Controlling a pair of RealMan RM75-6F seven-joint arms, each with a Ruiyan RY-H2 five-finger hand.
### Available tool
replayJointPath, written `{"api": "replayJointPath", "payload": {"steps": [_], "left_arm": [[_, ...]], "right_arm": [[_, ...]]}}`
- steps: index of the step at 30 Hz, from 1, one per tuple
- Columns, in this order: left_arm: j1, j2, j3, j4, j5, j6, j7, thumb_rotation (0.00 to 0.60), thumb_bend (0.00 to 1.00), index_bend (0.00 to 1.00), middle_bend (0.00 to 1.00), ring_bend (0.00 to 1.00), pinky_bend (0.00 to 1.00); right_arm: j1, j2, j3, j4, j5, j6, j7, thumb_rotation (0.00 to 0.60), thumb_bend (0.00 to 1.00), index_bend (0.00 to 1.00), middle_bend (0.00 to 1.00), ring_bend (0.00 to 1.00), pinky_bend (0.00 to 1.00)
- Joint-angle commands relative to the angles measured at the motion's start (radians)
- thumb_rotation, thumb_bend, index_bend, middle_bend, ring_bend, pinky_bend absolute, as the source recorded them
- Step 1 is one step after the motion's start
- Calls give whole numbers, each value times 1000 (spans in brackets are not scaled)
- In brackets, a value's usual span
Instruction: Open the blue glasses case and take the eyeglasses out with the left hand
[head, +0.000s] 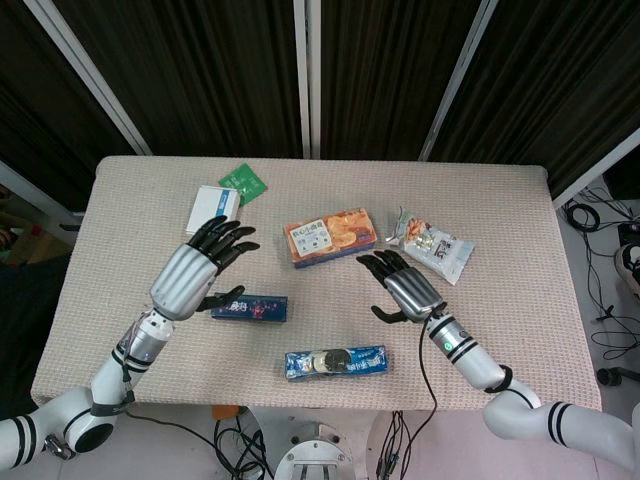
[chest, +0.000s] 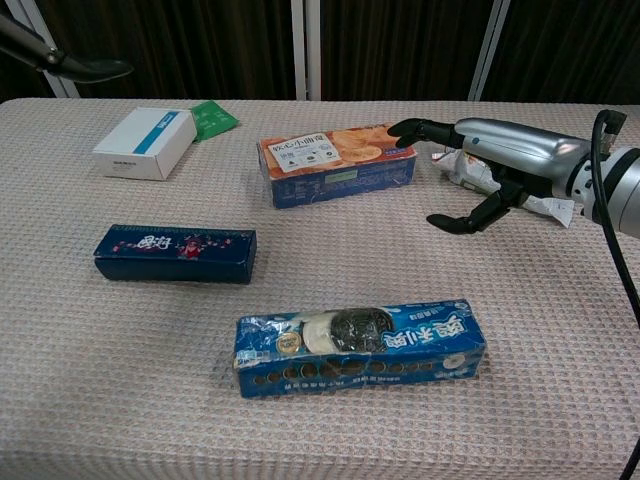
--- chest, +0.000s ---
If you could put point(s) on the green packet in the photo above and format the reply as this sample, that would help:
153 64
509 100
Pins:
212 120

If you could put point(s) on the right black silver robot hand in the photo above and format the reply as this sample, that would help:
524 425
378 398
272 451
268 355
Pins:
520 147

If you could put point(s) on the orange and blue biscuit box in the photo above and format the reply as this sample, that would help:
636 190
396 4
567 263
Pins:
340 170

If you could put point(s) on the dark blue glasses box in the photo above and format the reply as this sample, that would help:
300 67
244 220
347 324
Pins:
175 250

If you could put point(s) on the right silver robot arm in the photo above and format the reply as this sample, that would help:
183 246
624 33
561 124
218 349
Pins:
622 190

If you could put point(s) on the beige waffle tablecloth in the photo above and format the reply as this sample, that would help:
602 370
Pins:
320 260

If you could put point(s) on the dark brown curtain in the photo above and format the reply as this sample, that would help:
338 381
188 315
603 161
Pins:
175 45

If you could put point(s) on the white box with blue stripe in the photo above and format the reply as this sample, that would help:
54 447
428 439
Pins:
145 142

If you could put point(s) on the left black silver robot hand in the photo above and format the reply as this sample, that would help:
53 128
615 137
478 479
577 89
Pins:
75 69

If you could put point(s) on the slanted white frame post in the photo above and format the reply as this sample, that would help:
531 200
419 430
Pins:
487 50
67 87

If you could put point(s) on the blue Oreo cookie package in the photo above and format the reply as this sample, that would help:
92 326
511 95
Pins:
360 350

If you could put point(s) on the upright white double frame post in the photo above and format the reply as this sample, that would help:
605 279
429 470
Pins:
306 50

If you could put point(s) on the white crumpled snack bag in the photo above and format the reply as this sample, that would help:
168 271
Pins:
467 172

